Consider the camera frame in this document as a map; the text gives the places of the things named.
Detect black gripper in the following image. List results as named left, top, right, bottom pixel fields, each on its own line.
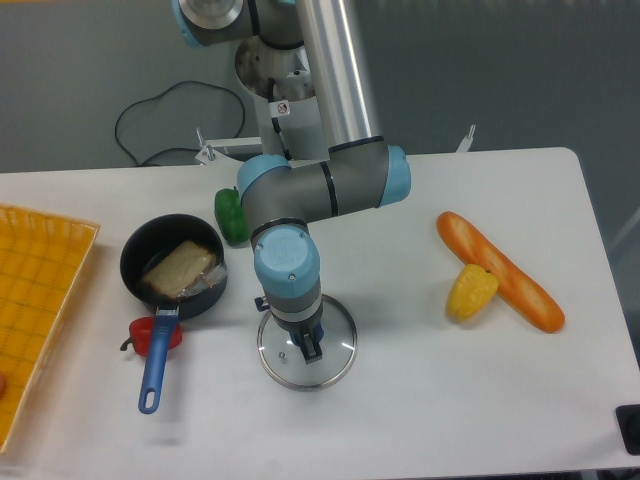
left=269, top=299, right=324, bottom=364

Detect glass pot lid blue knob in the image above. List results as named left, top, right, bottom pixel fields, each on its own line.
left=257, top=295, right=358, bottom=391

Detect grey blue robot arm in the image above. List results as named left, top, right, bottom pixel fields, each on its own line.
left=173, top=1, right=411, bottom=363

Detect bread slice in pot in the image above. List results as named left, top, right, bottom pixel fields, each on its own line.
left=141, top=240, right=217, bottom=299

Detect clear plastic wrap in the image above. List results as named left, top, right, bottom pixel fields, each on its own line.
left=175, top=263, right=228, bottom=301

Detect green bell pepper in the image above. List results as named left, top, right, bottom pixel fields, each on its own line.
left=214, top=188, right=249, bottom=246

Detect yellow bell pepper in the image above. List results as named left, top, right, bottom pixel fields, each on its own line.
left=445, top=264, right=499, bottom=321

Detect red bell pepper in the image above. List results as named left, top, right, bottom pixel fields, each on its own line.
left=120, top=316, right=183, bottom=358

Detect orange baguette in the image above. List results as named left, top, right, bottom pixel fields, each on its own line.
left=436, top=211, right=565, bottom=333

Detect yellow woven basket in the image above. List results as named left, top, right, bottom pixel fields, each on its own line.
left=1, top=204, right=100, bottom=453

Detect black device at table corner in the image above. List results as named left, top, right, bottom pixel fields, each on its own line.
left=615, top=404, right=640, bottom=456

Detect black saucepan blue handle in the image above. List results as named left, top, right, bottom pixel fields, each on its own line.
left=120, top=214, right=227, bottom=414

